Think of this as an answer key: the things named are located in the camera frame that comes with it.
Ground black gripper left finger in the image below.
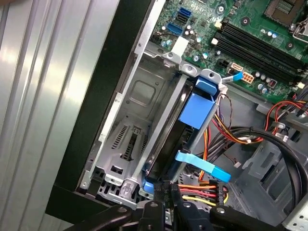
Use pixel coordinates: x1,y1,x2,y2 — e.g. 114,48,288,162
63,181,167,231

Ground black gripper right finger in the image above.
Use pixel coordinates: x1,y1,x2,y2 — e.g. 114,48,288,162
169,182,298,231

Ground coloured power wire black plugs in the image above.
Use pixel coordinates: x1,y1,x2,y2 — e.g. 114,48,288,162
161,125,231,207

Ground blue data wire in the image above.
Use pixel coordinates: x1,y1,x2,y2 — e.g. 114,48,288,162
175,71,243,183

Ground hard disk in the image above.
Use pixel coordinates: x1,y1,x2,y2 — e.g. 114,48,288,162
141,74,218,194

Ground metal disk bay cage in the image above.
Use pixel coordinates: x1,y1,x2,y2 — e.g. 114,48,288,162
77,40,222,205

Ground metal optical drive cage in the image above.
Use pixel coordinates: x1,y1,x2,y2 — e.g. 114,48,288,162
231,139,308,231

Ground black open PC case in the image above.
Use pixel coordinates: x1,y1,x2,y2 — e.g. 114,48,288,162
45,0,308,231

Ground black RAM slot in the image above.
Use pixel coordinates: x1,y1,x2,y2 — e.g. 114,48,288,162
220,33,304,77
225,20,308,63
216,39,300,82
222,26,308,70

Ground green motherboard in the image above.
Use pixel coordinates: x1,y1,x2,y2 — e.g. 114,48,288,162
150,0,308,104

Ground metal socket cover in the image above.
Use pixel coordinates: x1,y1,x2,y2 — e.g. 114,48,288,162
290,18,308,45

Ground CPU socket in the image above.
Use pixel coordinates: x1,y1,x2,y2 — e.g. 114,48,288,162
263,0,305,24

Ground coloured supply wire bundle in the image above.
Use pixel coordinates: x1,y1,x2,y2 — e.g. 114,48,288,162
211,93,308,145

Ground thick black cable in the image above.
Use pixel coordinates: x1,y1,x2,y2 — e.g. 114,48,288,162
226,127,308,218

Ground white plug thin wires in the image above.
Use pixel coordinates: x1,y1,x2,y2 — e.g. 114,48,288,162
216,84,233,116

